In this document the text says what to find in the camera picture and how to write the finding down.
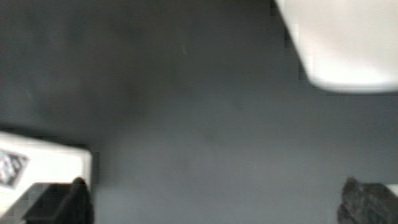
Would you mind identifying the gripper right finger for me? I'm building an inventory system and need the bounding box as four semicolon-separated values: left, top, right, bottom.
338;177;398;224

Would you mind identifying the white lamp shade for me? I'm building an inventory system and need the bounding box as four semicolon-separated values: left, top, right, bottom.
276;0;398;94

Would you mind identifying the white paper with tags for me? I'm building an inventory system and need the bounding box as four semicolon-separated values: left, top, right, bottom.
0;132;93;216

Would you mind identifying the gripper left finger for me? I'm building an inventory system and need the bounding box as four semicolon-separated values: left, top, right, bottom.
24;178;95;224

